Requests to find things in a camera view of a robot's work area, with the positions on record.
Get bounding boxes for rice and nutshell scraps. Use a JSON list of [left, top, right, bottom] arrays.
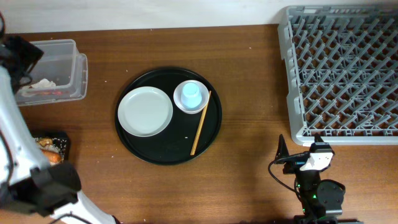
[[34, 137, 68, 155]]

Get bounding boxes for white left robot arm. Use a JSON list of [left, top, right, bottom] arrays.
[[1, 36, 118, 223]]

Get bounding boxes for white tissue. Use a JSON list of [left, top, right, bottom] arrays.
[[30, 78, 57, 89]]

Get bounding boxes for grey dishwasher rack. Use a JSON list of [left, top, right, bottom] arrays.
[[277, 4, 397, 146]]

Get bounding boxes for black rectangular food-waste tray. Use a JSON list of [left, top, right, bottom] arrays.
[[32, 131, 71, 166]]

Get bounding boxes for orange carrot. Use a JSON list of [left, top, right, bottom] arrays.
[[42, 150, 63, 165]]

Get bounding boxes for clear plastic bin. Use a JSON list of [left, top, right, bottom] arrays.
[[15, 39, 88, 106]]

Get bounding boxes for red snack wrapper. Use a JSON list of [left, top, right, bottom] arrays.
[[21, 89, 64, 97]]

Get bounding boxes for light blue cup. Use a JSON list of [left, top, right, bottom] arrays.
[[181, 82, 202, 108]]

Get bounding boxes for round black tray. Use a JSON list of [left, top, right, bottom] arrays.
[[114, 67, 222, 166]]

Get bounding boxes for brown food scrap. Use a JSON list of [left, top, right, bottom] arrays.
[[37, 138, 53, 147]]

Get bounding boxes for grey plate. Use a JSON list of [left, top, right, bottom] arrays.
[[117, 86, 174, 138]]

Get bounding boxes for pink bowl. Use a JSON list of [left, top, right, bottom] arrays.
[[173, 80, 209, 114]]

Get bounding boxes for wooden chopstick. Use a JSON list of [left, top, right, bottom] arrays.
[[190, 91, 211, 156]]

